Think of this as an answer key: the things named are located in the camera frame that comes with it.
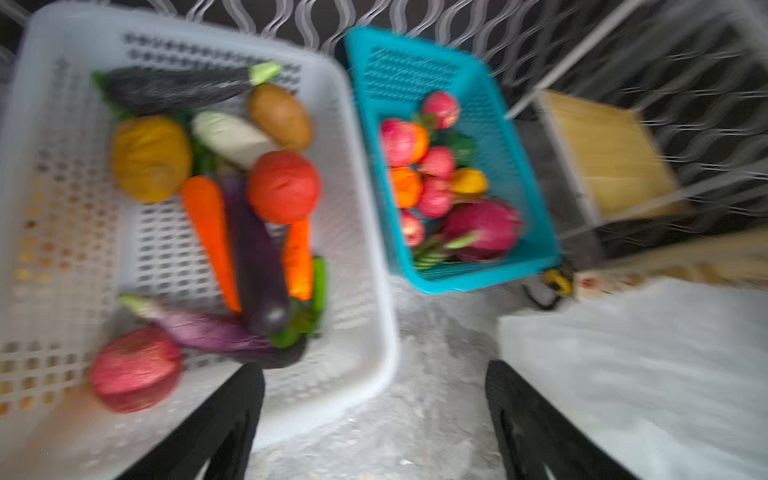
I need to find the white radish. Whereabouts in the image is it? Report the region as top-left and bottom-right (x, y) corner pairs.
(191, 111), (280, 170)

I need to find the dark purple eggplant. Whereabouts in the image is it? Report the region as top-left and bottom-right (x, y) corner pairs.
(218, 174), (291, 336)

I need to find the brown potato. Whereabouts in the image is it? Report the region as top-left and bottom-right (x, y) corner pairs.
(248, 83), (313, 152)

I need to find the red tomato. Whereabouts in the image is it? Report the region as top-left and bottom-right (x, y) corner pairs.
(247, 151), (322, 225)

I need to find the orange fruit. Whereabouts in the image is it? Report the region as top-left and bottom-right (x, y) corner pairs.
(389, 167), (423, 209)

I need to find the yellow black tape measure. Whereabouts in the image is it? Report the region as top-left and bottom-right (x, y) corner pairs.
(522, 265), (574, 312)

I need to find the red onion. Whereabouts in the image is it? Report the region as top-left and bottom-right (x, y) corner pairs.
(90, 326), (183, 413)

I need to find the white plastic vegetable basket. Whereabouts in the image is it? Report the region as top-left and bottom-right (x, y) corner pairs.
(1, 2), (399, 479)

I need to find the pink dragon fruit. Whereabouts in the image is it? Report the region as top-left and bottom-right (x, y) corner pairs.
(413, 199), (523, 270)

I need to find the red apple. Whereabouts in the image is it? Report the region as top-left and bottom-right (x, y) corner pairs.
(380, 118), (417, 168)

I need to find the teal plastic fruit basket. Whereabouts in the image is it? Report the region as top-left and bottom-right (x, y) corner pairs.
(345, 27), (561, 294)

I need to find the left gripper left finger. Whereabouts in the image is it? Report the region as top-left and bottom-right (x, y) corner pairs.
(119, 364), (265, 479)

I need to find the orange carrot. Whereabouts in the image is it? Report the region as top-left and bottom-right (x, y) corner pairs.
(180, 176), (242, 313)
(282, 218), (314, 301)

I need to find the light purple long eggplant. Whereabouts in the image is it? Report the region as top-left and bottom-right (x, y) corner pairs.
(119, 294), (273, 354)

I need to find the white plastic grocery bag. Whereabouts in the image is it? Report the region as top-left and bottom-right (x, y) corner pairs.
(499, 279), (767, 479)

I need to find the white two-tier shelf rack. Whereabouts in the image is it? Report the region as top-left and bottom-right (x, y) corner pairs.
(507, 1), (767, 239)

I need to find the dark green cucumber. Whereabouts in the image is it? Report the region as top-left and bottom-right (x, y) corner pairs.
(95, 62), (282, 116)

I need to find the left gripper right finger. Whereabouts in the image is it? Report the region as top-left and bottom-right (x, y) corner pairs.
(485, 360), (635, 479)

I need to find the green avocado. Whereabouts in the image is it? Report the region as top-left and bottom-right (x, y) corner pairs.
(438, 130), (478, 168)

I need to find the small tangerine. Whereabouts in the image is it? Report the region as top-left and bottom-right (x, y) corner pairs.
(410, 122), (430, 164)

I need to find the yellow mango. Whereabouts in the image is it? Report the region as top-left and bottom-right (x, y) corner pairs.
(450, 168), (489, 197)

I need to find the cream canvas tote bag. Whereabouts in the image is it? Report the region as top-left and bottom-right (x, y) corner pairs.
(573, 228), (767, 301)

